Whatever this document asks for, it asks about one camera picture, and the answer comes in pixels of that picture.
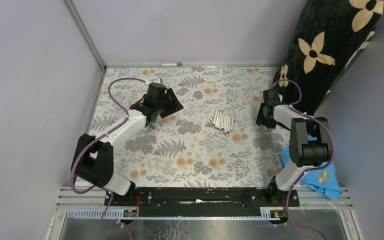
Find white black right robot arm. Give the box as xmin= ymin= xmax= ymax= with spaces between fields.
xmin=256 ymin=89 xmax=334 ymax=206

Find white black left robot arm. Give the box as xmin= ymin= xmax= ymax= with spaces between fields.
xmin=69 ymin=82 xmax=184 ymax=206

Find white marker on ledge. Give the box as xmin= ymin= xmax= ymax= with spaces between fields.
xmin=161 ymin=62 xmax=183 ymax=67

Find blue patterned cloth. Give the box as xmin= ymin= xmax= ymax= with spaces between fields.
xmin=275 ymin=148 xmax=343 ymax=199

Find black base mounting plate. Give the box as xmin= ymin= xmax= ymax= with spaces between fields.
xmin=104 ymin=187 xmax=300 ymax=218

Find black floral cushion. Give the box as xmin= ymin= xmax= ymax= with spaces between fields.
xmin=273 ymin=0 xmax=384 ymax=115

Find grey slotted cable duct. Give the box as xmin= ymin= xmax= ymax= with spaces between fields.
xmin=66 ymin=208 xmax=283 ymax=221

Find aluminium frame rails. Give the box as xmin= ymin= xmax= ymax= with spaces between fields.
xmin=57 ymin=186 xmax=353 ymax=210

